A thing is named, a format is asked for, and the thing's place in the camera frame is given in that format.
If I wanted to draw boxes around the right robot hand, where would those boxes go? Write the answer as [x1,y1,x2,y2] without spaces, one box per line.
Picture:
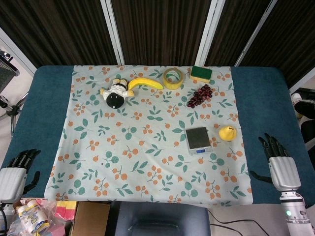
[250,133,302,191]

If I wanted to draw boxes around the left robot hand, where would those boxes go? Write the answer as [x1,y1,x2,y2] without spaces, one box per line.
[0,149,41,204]

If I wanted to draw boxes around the yellow pear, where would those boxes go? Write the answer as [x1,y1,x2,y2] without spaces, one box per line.
[219,125,238,142]

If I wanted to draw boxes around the small digital scale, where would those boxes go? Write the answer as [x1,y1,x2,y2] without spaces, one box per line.
[185,126,213,156]

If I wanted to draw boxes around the plastic bag with bottles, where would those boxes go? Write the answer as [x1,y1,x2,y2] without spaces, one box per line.
[7,198,59,236]

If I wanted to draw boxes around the blue table cover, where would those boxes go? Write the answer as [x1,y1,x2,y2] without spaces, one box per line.
[0,64,315,207]

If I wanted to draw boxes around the pink yellow sticky notes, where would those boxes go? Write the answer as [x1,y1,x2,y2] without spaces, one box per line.
[46,200,77,236]

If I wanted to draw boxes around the white shoe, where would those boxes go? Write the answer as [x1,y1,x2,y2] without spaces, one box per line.
[290,92,304,120]

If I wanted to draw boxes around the brown cardboard box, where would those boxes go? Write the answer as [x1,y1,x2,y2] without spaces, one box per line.
[69,201,111,236]

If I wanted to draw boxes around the purple grape bunch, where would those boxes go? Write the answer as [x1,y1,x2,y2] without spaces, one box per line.
[187,84,214,108]

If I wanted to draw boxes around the green yellow sponge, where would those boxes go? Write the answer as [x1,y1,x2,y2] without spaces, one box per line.
[189,65,213,82]

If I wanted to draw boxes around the dark blue chair back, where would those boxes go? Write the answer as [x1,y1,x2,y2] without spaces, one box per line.
[106,201,212,236]

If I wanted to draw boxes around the black white plush toy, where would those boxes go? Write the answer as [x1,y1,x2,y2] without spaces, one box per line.
[99,77,135,109]

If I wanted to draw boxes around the floral tablecloth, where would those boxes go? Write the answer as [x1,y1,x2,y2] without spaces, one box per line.
[43,64,254,207]

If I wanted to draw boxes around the yellow tape roll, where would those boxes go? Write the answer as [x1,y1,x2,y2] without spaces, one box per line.
[163,67,184,90]

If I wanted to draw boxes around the yellow banana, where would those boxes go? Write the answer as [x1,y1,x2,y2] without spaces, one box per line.
[128,77,164,90]

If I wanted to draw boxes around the black cable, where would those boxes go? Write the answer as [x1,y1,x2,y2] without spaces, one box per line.
[208,208,273,236]

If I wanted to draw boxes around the white partition frame post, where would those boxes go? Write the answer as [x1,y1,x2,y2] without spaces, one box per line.
[233,0,279,67]
[195,0,226,66]
[99,0,126,65]

